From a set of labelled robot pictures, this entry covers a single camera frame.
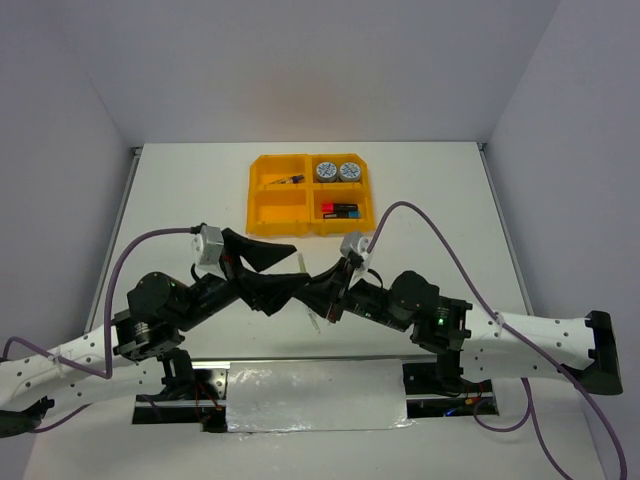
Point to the foil-covered base plate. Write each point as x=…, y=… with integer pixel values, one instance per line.
x=309, y=396

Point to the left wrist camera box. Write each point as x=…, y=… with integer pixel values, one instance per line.
x=208, y=246

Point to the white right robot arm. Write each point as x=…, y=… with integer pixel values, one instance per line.
x=470, y=345

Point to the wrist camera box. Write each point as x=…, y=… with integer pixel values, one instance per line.
x=208, y=246
x=355, y=248

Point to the black highlighter orange tip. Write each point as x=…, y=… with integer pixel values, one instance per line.
x=338, y=207

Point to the orange four-compartment organizer tray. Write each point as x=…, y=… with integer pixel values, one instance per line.
x=295, y=210

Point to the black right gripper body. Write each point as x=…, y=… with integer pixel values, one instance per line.
x=364, y=298

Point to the black mounting rail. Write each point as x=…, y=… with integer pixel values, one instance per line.
x=205, y=404

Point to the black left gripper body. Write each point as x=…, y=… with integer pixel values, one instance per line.
x=211, y=294

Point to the green clear pen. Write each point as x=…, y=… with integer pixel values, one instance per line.
x=313, y=319

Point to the black highlighter blue tip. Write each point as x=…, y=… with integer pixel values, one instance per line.
x=342, y=215

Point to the round blue-white tin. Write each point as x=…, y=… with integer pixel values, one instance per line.
x=350, y=172
x=326, y=172

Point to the small glue bottle blue cap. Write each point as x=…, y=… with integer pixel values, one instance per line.
x=293, y=179

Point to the yellow clear pen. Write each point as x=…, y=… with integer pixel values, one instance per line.
x=301, y=263

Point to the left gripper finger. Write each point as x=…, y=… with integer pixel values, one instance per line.
x=259, y=255
x=269, y=293

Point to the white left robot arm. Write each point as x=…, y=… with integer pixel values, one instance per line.
x=137, y=348

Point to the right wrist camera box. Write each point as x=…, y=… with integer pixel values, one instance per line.
x=355, y=248

